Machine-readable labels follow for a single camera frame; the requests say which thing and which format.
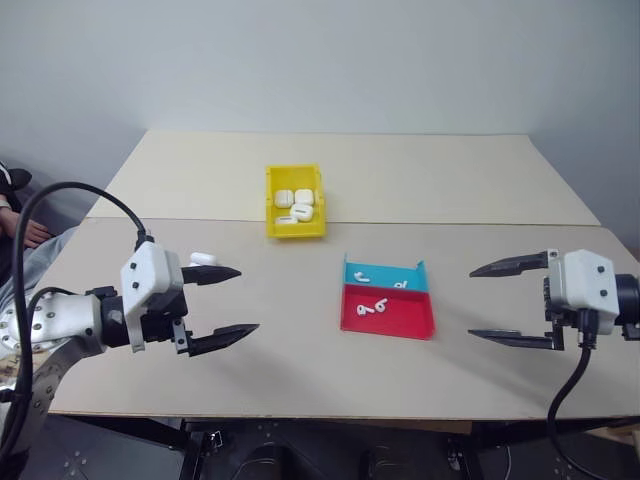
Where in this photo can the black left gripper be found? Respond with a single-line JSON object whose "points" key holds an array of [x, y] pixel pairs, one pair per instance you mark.
{"points": [[162, 320]]}

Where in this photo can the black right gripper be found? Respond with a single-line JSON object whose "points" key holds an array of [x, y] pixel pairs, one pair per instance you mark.
{"points": [[552, 295]]}

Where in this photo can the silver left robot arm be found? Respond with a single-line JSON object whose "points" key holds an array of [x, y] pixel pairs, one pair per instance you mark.
{"points": [[55, 320]]}

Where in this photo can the yellow plastic bin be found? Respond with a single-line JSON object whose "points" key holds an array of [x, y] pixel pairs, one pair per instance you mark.
{"points": [[295, 231]]}

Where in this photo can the bystander bare hand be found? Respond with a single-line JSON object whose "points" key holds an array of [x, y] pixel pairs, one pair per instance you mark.
{"points": [[30, 231]]}

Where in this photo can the red plastic tray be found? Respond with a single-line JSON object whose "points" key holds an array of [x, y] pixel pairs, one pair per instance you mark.
{"points": [[390, 322]]}

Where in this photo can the blue plastic tray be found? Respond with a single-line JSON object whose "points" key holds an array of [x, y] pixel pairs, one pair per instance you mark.
{"points": [[382, 275]]}

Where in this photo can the dark rounded shape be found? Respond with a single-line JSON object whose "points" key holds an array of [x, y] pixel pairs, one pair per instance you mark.
{"points": [[272, 462]]}

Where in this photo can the bystander grey trousers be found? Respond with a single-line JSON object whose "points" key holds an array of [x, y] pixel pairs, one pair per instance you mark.
{"points": [[45, 260]]}

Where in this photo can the bystander dark sleeve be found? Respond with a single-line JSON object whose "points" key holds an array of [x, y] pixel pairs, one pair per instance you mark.
{"points": [[12, 180]]}

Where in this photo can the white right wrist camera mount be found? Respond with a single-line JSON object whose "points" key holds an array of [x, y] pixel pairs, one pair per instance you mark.
{"points": [[582, 285]]}

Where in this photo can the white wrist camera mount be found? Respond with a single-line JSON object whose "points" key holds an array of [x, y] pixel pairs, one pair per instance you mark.
{"points": [[146, 272], [582, 285]]}

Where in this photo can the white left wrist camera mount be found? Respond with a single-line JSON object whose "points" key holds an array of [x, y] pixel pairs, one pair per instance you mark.
{"points": [[146, 272]]}

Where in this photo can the black table frame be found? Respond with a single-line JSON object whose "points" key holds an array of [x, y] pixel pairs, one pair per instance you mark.
{"points": [[320, 435]]}

